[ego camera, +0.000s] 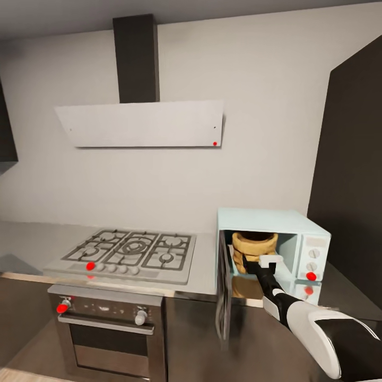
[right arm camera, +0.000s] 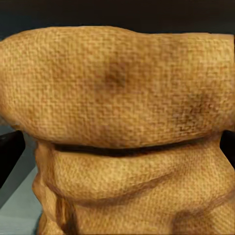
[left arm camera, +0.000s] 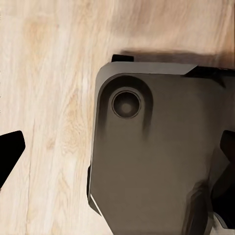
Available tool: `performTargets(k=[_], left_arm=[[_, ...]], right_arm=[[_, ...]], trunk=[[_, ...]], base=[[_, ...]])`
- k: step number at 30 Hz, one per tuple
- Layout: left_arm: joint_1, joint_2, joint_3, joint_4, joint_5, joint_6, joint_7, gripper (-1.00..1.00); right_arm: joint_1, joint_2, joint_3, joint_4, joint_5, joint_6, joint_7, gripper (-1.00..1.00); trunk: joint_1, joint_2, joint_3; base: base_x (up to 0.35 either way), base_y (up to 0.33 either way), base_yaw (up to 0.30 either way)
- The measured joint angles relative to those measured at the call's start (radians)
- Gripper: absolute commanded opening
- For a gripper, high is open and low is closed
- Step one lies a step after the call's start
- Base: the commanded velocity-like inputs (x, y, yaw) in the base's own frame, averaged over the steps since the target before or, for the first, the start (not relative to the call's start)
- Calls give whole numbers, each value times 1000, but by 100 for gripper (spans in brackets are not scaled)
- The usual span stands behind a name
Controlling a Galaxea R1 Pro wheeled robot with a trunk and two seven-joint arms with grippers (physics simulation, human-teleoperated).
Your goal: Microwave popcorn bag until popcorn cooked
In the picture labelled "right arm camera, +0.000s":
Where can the popcorn bag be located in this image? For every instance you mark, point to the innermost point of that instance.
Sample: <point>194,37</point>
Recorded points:
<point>128,128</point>

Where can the microwave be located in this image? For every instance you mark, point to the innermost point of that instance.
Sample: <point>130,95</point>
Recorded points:
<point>20,211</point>

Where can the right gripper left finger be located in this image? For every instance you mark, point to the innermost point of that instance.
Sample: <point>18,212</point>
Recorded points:
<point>12,146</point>

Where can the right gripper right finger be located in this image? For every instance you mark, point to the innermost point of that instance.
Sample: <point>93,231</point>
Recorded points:
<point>227,145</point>

